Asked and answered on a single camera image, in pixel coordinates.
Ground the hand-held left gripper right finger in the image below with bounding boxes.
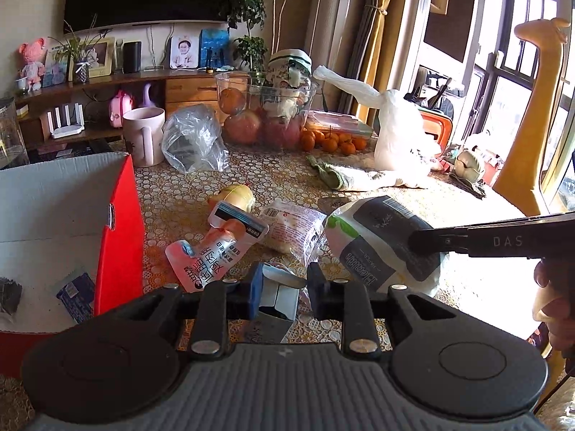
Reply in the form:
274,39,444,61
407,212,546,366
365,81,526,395
307,261,454,361

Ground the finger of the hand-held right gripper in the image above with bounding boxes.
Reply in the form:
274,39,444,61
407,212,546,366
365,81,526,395
408,212,575,260

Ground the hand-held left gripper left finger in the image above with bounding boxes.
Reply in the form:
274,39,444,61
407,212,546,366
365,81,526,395
114,261,265,361

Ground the small light blue carton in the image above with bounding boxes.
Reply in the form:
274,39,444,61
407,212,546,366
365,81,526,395
257,263,310,346

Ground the white and grey tissue pack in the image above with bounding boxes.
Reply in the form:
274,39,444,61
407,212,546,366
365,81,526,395
323,195,446,298

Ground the red cardboard box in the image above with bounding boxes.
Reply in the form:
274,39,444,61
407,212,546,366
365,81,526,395
0,152,145,379

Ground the person's right hand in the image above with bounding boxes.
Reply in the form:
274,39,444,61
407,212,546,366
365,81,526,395
533,257,575,363

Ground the white snack packet red print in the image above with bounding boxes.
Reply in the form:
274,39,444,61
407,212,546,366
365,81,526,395
259,199,328,267

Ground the pale pumpkin toy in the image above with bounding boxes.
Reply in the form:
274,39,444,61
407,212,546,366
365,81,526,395
455,147,487,183

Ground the yellow round fruit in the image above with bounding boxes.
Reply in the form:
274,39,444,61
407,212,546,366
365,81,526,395
207,183,257,213

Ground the yellow giraffe toy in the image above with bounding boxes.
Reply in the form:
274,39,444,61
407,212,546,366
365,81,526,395
492,17,572,217

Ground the green and white cloth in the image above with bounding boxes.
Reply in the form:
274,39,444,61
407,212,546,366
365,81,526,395
307,154,407,192

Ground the orange stool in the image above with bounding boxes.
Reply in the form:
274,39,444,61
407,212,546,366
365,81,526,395
419,111,455,145

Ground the white plastic bag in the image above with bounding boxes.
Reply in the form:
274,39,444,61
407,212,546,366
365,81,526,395
312,65,444,188

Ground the pile of mandarins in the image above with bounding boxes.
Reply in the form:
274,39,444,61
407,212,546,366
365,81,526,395
300,128,370,155

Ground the red apple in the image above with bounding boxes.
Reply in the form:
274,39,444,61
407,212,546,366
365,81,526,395
262,116,303,150
222,110,264,147

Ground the clear plastic bag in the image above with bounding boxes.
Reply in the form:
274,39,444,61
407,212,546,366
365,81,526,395
161,103,231,174

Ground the clear lidded plastic container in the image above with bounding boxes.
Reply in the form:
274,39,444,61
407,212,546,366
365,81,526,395
304,110,374,141

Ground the dark blue packet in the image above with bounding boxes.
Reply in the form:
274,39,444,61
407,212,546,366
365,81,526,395
55,273,98,325

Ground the pink mug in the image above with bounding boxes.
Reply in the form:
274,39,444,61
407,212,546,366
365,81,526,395
121,107,167,168

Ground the orange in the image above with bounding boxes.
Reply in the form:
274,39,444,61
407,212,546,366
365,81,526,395
219,88,248,116

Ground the clear glass bowl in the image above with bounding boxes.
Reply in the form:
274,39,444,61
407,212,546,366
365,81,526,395
215,71,321,150

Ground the wooden television cabinet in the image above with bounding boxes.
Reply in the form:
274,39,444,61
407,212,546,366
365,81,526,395
13,68,271,145

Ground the pink toy case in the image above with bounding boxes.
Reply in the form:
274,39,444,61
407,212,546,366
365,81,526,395
108,90,134,129

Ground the patterned ceramic jar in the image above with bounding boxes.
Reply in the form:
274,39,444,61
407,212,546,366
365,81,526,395
268,48,314,91

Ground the yellow curtain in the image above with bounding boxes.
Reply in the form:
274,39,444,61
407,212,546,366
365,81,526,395
346,0,407,117

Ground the blue picture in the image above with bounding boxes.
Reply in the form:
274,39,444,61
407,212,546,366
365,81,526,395
198,28,231,71

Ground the black packet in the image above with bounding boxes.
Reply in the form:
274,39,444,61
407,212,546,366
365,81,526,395
0,277,24,320

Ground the white router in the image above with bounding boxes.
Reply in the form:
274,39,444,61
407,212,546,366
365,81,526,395
46,102,87,140

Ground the black speaker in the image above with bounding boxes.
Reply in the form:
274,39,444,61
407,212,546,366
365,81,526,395
121,40,143,75

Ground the potted grass plant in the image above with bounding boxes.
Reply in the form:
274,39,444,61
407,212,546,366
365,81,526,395
49,17,109,84

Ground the green indoor tree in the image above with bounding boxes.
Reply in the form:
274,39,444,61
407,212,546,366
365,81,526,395
224,0,312,73

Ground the pastel picture card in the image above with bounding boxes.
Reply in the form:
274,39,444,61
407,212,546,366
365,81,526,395
42,46,71,87

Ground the pink doll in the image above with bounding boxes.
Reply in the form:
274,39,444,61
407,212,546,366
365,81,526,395
17,37,49,91

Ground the baby photo frame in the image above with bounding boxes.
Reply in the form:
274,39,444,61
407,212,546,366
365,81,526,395
169,35,199,70

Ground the wooden photo frame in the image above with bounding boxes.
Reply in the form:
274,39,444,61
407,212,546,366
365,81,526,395
85,37,116,78

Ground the glass kettle black handle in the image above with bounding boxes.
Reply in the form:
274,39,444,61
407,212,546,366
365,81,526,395
0,98,28,168

